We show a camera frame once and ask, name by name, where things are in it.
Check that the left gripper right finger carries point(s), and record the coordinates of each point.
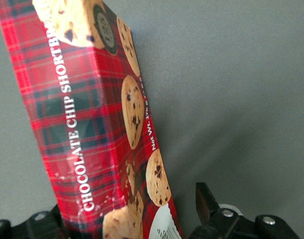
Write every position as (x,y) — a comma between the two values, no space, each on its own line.
(209,209)

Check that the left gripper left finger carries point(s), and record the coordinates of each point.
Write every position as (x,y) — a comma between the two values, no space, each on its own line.
(56,224)

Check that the red tartan cookie box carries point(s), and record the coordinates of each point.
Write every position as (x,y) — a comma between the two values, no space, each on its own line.
(79,112)

